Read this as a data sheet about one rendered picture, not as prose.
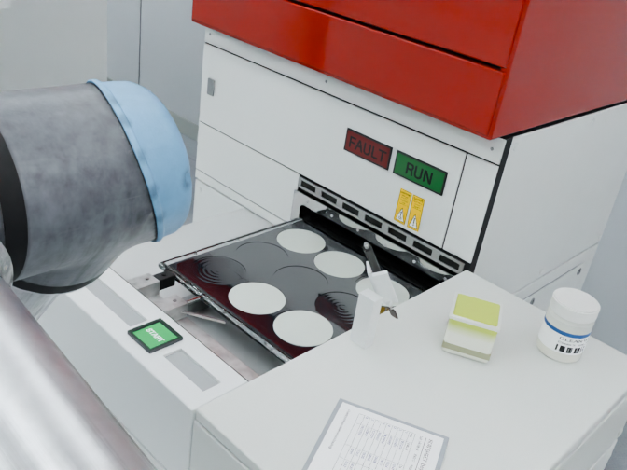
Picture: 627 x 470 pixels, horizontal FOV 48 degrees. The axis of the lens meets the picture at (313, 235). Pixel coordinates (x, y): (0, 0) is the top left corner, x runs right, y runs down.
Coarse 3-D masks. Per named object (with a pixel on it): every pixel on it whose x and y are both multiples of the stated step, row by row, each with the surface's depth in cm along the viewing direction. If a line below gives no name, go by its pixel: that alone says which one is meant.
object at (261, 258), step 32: (192, 256) 132; (224, 256) 133; (256, 256) 135; (288, 256) 137; (224, 288) 124; (288, 288) 127; (320, 288) 128; (352, 288) 130; (416, 288) 133; (256, 320) 116; (352, 320) 121; (288, 352) 110
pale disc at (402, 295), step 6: (360, 282) 132; (366, 282) 132; (360, 288) 130; (366, 288) 130; (372, 288) 131; (396, 288) 132; (402, 288) 132; (396, 294) 130; (402, 294) 130; (408, 294) 131; (402, 300) 128
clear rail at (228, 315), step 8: (160, 264) 127; (176, 272) 125; (176, 280) 124; (184, 280) 124; (192, 288) 122; (200, 296) 121; (208, 296) 120; (208, 304) 119; (216, 304) 118; (224, 312) 117; (232, 320) 116; (240, 320) 115; (240, 328) 114; (248, 328) 114; (248, 336) 113; (256, 336) 112; (264, 344) 111; (272, 344) 111; (272, 352) 110; (280, 352) 109; (280, 360) 109; (288, 360) 108
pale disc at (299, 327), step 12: (288, 312) 120; (300, 312) 120; (312, 312) 121; (276, 324) 116; (288, 324) 117; (300, 324) 117; (312, 324) 118; (324, 324) 118; (288, 336) 114; (300, 336) 114; (312, 336) 115; (324, 336) 115
